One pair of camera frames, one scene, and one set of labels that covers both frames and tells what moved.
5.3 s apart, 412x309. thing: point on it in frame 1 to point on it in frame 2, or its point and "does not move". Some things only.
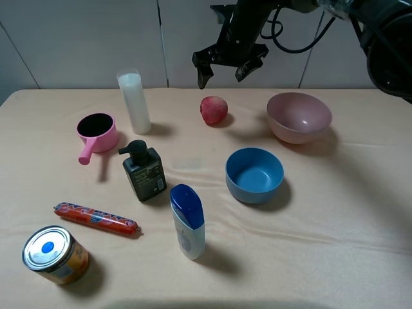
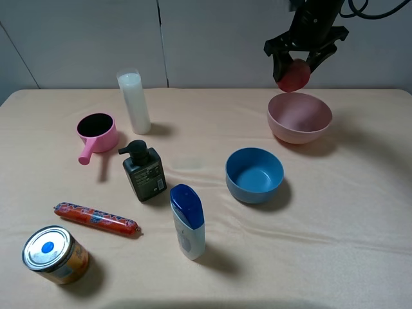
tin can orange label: x=51 y=251 does not move
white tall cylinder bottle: x=131 y=85 does not move
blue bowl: x=253 y=176 does not move
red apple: x=213 y=109 to x=296 y=76
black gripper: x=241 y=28 to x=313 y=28
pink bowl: x=299 y=118 does not move
